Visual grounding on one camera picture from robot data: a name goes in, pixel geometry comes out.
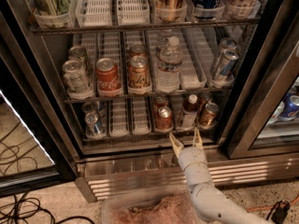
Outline brown bottle with white cap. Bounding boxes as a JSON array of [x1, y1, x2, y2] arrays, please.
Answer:
[[178, 94, 198, 129]]

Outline bronze can bottom rear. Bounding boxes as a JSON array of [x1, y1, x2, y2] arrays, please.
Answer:
[[198, 91, 212, 109]]

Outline orange soda can rear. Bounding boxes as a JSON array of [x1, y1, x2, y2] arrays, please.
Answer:
[[129, 44, 148, 58]]

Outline orange soda can front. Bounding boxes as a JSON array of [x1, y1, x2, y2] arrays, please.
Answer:
[[129, 56, 151, 94]]

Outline blue Pepsi can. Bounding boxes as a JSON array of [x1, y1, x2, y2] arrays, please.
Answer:
[[279, 94, 299, 121]]

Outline red Coca-Cola can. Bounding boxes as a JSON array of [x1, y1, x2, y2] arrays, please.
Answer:
[[96, 58, 121, 97]]

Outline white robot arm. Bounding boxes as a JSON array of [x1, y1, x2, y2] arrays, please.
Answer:
[[169, 128, 271, 224]]

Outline silver can front left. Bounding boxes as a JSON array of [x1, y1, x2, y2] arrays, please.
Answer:
[[62, 60, 93, 99]]

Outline clear water bottle rear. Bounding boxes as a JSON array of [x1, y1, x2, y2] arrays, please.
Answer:
[[156, 29, 174, 53]]

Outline orange cable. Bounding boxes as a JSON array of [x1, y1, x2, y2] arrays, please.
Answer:
[[246, 195, 299, 213]]

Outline bronze can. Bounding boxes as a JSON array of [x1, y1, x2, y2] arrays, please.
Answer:
[[198, 91, 212, 109], [198, 103, 219, 128]]

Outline black plug box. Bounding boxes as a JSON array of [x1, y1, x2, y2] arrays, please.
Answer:
[[271, 201, 291, 224]]

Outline slim silver blue can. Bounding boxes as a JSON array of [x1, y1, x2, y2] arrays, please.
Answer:
[[213, 49, 239, 82], [215, 37, 237, 63]]

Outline clear plastic bin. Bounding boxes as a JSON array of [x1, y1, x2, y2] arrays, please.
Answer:
[[102, 184, 200, 224]]

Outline steel fridge base grille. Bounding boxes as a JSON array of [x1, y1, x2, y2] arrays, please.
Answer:
[[77, 148, 299, 203]]

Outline open glass fridge door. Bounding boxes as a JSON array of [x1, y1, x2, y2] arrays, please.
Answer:
[[0, 14, 77, 198]]

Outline bronze can bottom front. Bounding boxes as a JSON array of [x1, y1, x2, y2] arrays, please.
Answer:
[[198, 103, 219, 128]]

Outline clear water bottle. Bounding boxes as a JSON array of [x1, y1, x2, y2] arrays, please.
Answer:
[[156, 29, 174, 53], [157, 36, 183, 92]]

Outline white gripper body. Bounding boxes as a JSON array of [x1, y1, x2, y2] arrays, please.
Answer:
[[178, 147, 213, 186]]

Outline blue can bottom rear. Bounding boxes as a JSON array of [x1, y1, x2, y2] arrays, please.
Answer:
[[81, 101, 106, 118]]

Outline black cables on floor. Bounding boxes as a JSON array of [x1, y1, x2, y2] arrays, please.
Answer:
[[0, 192, 96, 224]]

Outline slim silver blue can rear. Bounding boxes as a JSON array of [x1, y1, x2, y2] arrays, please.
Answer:
[[215, 37, 237, 63]]

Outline orange soda can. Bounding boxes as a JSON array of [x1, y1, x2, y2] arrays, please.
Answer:
[[129, 44, 148, 58], [129, 56, 151, 94]]

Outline red can bottom rear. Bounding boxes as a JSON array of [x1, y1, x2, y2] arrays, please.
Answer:
[[153, 95, 168, 112]]

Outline red can bottom front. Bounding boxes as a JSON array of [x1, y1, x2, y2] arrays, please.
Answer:
[[155, 105, 173, 132]]

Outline slim silver blue can front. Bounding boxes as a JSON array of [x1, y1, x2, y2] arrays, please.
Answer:
[[213, 49, 239, 82]]

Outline blue can bottom front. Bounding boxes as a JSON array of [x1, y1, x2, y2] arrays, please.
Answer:
[[85, 111, 105, 138]]

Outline silver can rear left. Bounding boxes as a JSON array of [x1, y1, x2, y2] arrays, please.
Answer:
[[68, 46, 91, 70]]

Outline clear water bottle front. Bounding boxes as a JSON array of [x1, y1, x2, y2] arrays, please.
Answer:
[[157, 36, 183, 92]]

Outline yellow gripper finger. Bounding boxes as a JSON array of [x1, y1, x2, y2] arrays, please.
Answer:
[[169, 133, 184, 157], [192, 128, 203, 149]]

